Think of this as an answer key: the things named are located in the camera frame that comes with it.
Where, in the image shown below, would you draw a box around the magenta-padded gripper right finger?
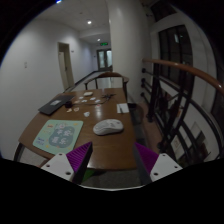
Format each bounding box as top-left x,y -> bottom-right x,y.
133,141 -> 184,186

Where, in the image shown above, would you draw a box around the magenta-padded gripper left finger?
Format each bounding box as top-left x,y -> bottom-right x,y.
40,141 -> 94,185

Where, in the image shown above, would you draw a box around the white perforated computer mouse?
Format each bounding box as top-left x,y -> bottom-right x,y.
92,118 -> 125,136

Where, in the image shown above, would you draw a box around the mint green printed mouse pad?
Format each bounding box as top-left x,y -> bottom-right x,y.
32,119 -> 85,156

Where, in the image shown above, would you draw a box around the dark closed laptop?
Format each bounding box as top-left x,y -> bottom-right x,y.
37,94 -> 76,116

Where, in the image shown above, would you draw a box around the white notepad with pen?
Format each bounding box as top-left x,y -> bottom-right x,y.
116,102 -> 130,115

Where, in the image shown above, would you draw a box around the white side door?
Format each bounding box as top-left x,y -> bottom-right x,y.
58,42 -> 75,90

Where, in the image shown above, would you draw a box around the black railing with wooden handrail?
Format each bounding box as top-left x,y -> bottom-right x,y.
141,58 -> 224,168

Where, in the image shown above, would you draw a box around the wooden armchair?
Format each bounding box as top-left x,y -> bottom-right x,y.
83,71 -> 130,101

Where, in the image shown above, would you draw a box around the dark framed window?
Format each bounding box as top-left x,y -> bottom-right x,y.
158,24 -> 194,91

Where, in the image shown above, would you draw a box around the glass double door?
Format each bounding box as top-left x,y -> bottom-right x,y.
96,48 -> 113,72

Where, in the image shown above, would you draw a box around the ceiling lights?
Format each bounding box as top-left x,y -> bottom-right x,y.
54,0 -> 103,43

